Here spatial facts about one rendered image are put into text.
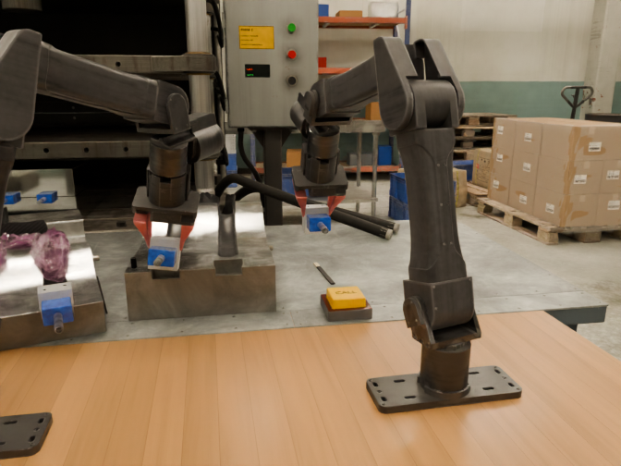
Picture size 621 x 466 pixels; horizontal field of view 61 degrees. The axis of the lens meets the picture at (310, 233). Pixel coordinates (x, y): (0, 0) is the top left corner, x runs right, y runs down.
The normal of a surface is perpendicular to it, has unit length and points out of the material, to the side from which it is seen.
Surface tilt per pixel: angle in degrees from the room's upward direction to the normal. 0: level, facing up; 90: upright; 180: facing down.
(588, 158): 83
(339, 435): 0
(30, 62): 90
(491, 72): 90
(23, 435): 0
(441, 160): 77
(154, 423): 0
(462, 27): 90
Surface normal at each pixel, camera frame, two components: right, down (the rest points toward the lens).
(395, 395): 0.00, -0.96
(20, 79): 0.84, 0.15
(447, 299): 0.41, 0.00
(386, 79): -0.91, 0.11
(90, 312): 0.44, 0.24
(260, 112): 0.16, 0.26
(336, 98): -0.79, 0.16
